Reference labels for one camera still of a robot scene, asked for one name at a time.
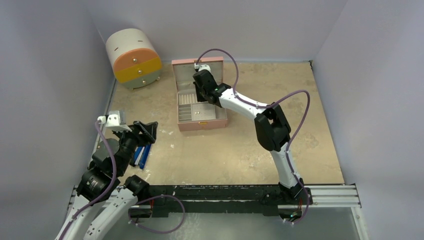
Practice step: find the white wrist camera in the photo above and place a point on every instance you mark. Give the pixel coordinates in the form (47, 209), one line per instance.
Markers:
(115, 121)
(200, 67)

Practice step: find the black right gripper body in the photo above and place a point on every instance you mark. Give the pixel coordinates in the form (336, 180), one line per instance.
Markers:
(200, 84)

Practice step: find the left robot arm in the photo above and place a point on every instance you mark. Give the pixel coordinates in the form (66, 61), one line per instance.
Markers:
(95, 210)

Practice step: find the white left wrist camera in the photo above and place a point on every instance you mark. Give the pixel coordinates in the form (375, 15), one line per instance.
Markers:
(115, 121)

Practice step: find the blue stapler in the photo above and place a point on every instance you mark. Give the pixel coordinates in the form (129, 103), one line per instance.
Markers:
(140, 156)

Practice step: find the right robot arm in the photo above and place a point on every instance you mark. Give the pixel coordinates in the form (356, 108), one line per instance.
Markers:
(271, 127)

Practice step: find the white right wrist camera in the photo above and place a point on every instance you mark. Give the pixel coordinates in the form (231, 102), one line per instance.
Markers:
(200, 67)

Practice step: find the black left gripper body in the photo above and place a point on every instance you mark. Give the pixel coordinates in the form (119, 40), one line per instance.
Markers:
(129, 140)

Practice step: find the round pastel drawer organizer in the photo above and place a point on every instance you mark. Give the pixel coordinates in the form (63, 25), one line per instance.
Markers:
(134, 61)

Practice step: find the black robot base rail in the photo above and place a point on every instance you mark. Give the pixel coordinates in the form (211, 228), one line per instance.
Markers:
(162, 205)

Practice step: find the aluminium frame rail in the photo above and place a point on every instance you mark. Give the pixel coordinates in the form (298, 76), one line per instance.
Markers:
(321, 196)

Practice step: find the pink jewelry box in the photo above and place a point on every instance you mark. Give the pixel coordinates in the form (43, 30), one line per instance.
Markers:
(211, 117)

